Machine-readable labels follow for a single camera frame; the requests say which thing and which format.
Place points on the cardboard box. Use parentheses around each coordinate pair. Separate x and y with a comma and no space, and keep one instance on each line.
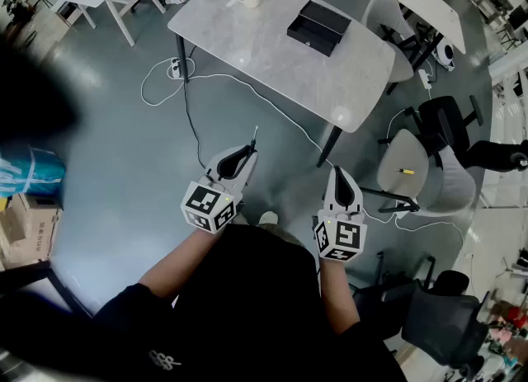
(29,227)

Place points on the white round device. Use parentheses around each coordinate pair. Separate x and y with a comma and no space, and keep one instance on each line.
(445,53)

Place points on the person's black shirt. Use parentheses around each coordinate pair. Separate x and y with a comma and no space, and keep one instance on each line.
(247,310)

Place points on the black box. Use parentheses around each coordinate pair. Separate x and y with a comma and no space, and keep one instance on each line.
(317,27)

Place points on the person's left forearm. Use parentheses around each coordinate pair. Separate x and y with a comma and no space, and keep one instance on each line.
(181,260)

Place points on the white power strip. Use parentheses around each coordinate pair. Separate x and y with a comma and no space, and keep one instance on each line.
(175,67)
(425,78)

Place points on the grey marble table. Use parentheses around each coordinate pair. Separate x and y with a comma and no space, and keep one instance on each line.
(255,42)

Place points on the person's shoe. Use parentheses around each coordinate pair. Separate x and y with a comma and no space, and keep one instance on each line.
(268,218)

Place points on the blue bag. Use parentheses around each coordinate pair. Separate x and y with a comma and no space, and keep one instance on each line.
(31,172)

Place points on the black mesh office chair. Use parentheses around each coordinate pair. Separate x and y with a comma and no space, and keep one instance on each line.
(445,322)

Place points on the person's trousers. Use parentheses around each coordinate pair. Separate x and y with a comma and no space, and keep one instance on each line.
(284,236)

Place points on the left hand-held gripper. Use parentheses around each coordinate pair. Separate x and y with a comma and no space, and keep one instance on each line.
(206,207)

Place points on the yellow screwdriver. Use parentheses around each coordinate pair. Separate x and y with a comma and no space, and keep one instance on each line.
(406,171)

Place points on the person's right forearm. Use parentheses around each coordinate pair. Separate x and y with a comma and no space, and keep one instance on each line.
(336,293)

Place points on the white table with black frame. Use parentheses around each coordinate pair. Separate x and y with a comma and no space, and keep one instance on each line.
(429,5)

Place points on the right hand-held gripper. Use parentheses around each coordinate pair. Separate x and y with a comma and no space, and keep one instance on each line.
(342,236)

